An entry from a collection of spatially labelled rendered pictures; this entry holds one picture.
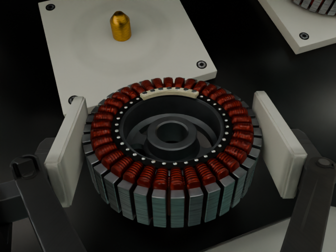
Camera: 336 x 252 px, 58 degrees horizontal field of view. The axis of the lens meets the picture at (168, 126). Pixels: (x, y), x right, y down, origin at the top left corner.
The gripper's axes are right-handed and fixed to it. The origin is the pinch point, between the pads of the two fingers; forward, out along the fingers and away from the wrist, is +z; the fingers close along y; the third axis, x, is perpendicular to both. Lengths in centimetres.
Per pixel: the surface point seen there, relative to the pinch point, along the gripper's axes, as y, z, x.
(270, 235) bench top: 8.3, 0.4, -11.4
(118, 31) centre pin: -4.5, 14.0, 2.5
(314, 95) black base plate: 14.5, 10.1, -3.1
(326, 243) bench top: 12.9, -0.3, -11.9
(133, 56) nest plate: -3.1, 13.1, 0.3
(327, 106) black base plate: 15.4, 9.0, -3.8
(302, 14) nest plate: 15.2, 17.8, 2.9
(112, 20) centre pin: -5.0, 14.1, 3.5
